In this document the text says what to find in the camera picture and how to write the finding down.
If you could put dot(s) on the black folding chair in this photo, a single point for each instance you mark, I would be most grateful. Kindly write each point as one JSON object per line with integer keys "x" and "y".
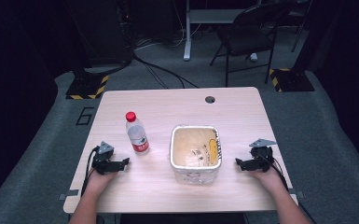
{"x": 248, "y": 40}

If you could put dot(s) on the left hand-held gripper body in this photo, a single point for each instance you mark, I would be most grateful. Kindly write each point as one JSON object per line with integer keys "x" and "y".
{"x": 103, "y": 158}

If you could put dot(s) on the person's right hand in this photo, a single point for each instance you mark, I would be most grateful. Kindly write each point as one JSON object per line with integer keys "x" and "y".
{"x": 269, "y": 179}

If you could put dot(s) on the grey tape strip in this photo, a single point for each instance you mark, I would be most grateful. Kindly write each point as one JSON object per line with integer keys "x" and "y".
{"x": 296, "y": 193}
{"x": 68, "y": 194}

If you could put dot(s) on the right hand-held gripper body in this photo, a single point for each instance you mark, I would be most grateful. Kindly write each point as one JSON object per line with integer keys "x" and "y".
{"x": 262, "y": 157}

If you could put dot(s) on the clear plastic lined bin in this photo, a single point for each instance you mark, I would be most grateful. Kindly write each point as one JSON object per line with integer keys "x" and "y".
{"x": 192, "y": 146}

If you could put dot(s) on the black yellow-striped stand base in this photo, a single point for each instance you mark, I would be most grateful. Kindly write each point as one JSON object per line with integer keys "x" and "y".
{"x": 84, "y": 87}
{"x": 292, "y": 81}

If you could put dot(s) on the person's left hand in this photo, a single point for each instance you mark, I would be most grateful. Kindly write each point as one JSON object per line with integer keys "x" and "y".
{"x": 101, "y": 182}

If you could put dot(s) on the clear red-capped water bottle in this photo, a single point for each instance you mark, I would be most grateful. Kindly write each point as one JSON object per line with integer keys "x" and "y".
{"x": 136, "y": 134}

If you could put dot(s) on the white desk frame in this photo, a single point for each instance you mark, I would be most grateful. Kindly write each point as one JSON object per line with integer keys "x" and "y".
{"x": 187, "y": 31}

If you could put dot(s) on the dark cabinet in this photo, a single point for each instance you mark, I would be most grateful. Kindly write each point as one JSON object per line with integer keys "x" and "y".
{"x": 105, "y": 31}

